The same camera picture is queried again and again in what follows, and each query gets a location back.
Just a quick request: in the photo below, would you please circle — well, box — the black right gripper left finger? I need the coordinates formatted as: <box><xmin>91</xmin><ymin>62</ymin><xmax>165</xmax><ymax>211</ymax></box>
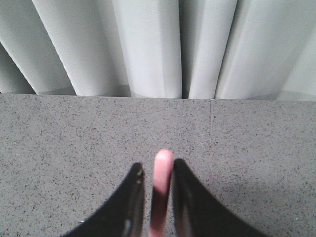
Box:
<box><xmin>64</xmin><ymin>162</ymin><xmax>145</xmax><ymax>237</ymax></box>

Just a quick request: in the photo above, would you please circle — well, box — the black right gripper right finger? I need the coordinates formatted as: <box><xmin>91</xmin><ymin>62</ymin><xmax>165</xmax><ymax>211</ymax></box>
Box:
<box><xmin>172</xmin><ymin>158</ymin><xmax>265</xmax><ymax>237</ymax></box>

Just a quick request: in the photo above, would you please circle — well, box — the pink chopstick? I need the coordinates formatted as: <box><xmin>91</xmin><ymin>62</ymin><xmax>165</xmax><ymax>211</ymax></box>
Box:
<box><xmin>148</xmin><ymin>149</ymin><xmax>174</xmax><ymax>237</ymax></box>

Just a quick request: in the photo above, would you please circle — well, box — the white pleated curtain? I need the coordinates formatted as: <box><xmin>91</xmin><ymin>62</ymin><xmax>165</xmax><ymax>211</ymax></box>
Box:
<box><xmin>0</xmin><ymin>0</ymin><xmax>316</xmax><ymax>101</ymax></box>

